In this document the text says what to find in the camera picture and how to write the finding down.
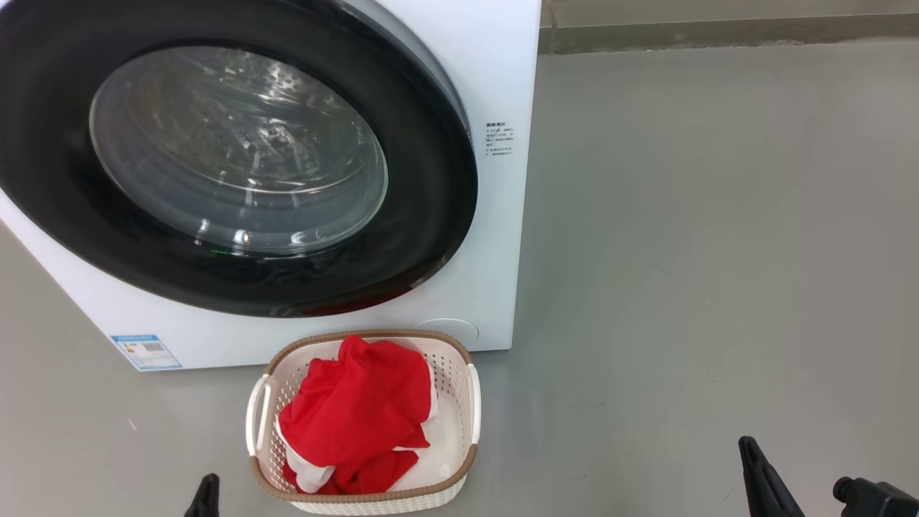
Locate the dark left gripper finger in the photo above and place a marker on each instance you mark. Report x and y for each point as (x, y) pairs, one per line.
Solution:
(204, 502)

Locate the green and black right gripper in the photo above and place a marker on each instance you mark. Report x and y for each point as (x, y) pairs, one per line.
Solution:
(879, 502)

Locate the red and white garment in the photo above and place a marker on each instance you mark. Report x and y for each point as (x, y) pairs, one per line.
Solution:
(359, 409)

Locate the black round glass washer door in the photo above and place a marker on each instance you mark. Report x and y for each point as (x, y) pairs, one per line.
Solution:
(57, 201)

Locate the cream basket with brown rim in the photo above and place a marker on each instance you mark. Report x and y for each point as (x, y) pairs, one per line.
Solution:
(452, 380)

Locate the white front-load washing machine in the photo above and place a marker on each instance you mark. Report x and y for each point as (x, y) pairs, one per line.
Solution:
(495, 251)

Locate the blue energy label sticker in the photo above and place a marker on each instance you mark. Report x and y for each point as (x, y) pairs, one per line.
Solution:
(146, 352)

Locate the round white filter cover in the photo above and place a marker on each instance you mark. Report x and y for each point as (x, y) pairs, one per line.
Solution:
(452, 329)

